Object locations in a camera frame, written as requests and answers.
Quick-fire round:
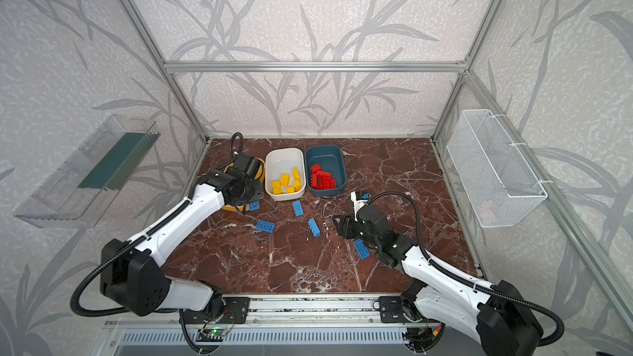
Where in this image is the dark teal plastic bin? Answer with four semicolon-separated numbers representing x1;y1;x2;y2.
305;144;347;197

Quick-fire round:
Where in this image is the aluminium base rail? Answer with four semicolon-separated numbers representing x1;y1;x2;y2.
105;292;520;330

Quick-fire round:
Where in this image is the red lego cluster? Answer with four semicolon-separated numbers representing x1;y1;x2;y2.
310;164;337;191

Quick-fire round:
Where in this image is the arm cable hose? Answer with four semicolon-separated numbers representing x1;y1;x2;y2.
68;130;246;318
365;190;565;348

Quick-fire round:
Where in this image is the green circuit board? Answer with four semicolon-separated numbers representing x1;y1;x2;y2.
196;328;232;344

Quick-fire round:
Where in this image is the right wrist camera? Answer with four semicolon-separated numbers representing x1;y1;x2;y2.
350;191;370;220

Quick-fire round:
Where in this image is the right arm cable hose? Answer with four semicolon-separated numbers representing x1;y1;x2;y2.
365;190;565;348

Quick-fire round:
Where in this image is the yellow plastic bin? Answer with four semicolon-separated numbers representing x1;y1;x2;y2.
223;158;265;214

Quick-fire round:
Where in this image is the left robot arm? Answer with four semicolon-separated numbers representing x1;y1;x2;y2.
100;153;265;316

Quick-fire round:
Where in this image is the white plastic bin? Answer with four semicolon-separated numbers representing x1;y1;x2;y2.
265;148;307;202

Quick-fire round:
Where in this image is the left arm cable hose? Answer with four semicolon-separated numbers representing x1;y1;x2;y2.
68;130;246;318

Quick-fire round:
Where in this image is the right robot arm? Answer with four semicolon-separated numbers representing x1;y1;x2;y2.
332;204;543;355

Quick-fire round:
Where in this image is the clear acrylic wall shelf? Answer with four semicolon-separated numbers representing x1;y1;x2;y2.
14;115;160;228

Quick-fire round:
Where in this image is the white wire mesh basket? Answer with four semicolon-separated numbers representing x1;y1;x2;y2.
448;109;548;228

